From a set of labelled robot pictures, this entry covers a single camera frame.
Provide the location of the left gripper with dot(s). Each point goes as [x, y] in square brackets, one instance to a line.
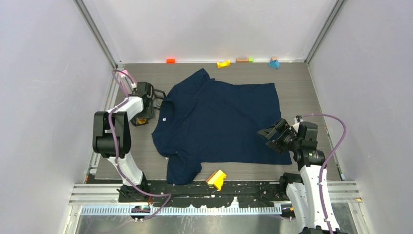
[149, 113]

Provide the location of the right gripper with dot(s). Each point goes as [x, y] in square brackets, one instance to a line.
[283, 127]

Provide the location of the navy blue t-shirt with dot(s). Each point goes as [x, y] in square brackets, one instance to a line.
[203, 120]

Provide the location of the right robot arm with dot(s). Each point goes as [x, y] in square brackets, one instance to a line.
[307, 190]

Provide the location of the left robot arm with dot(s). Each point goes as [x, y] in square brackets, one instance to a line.
[112, 136]

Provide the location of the pink metronome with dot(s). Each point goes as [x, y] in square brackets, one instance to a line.
[126, 81]

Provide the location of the yellow orange block stack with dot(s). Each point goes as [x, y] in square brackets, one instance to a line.
[217, 179]

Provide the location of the blue triangle block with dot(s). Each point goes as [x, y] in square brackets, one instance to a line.
[274, 64]

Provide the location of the tan flat block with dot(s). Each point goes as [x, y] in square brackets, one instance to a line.
[242, 59]

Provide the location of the yellow arch block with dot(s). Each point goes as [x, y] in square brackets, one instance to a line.
[224, 64]

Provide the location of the black frame stand far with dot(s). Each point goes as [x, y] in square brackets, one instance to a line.
[158, 97]

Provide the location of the black frame stand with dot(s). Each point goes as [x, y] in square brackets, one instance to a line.
[158, 97]
[139, 121]

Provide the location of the black frame stand near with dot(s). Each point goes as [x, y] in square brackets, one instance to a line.
[139, 121]

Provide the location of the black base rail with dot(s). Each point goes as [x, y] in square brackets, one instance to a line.
[248, 194]

